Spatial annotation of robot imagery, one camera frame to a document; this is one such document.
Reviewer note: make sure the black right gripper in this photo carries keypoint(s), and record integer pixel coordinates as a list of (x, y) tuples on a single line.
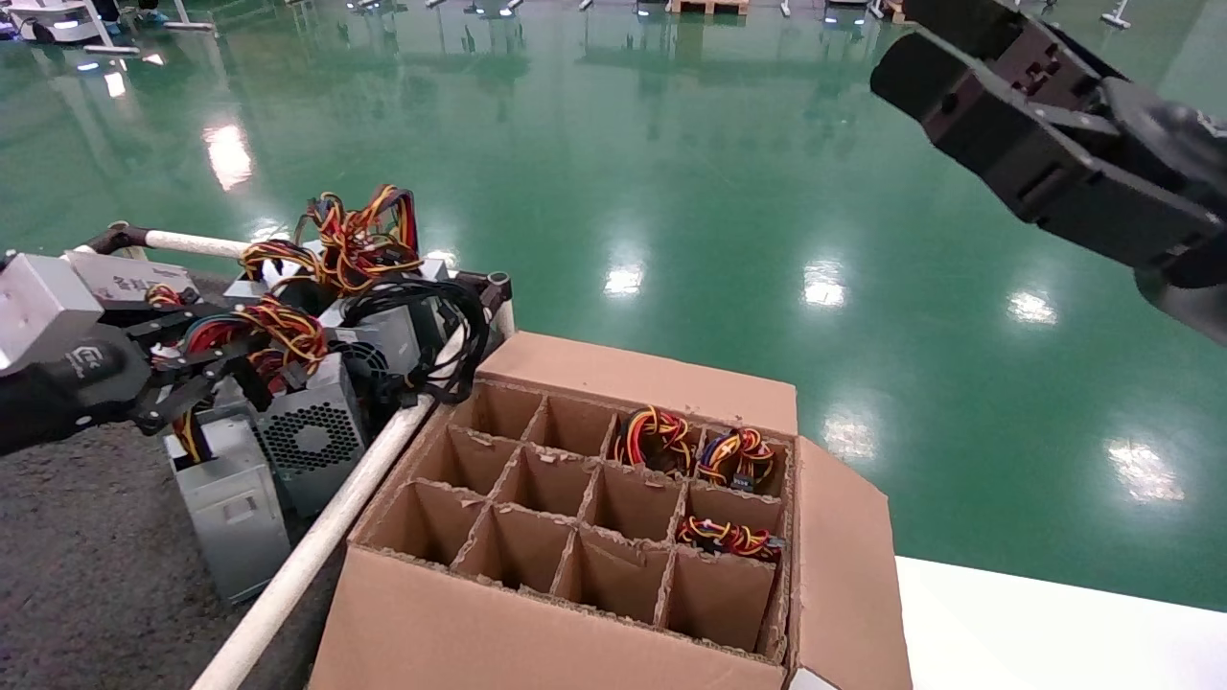
[(1189, 192)]

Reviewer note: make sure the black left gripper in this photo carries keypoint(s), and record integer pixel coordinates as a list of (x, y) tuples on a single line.
[(67, 388)]

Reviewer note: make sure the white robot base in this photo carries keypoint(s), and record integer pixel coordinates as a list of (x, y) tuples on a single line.
[(57, 19)]

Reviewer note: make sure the brown cardboard box with dividers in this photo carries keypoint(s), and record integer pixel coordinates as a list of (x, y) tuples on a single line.
[(537, 642)]

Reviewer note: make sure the white label sign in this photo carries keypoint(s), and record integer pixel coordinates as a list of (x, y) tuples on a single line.
[(144, 283)]

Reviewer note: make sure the grey robot stand base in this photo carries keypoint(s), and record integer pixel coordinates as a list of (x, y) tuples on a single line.
[(187, 24), (1117, 16)]

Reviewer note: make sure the black pipe joint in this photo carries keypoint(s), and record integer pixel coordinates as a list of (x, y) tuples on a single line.
[(125, 235), (494, 285)]

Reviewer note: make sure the wooden pallet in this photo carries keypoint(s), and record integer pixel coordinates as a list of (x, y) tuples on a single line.
[(891, 10), (709, 6)]

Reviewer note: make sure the silver power supply fan grille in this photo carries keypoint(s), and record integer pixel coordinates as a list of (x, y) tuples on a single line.
[(316, 441)]

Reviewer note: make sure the short white rail pipe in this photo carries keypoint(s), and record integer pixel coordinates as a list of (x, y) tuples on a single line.
[(192, 243)]

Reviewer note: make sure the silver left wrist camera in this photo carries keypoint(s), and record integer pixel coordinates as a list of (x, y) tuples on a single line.
[(38, 307)]

